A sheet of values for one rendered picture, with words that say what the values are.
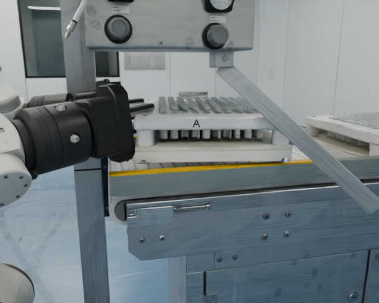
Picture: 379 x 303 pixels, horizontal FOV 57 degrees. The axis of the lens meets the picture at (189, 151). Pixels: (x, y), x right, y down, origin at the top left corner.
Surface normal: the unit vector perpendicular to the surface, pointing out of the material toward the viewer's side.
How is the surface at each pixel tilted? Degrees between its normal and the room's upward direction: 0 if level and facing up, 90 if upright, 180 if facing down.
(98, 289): 90
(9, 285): 41
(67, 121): 56
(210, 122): 91
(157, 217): 90
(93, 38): 90
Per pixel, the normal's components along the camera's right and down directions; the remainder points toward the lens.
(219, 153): 0.09, 0.26
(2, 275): 0.65, -0.76
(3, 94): -0.06, -0.82
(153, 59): 0.36, 0.22
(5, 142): 0.36, -0.69
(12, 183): 0.61, 0.68
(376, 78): -0.93, 0.08
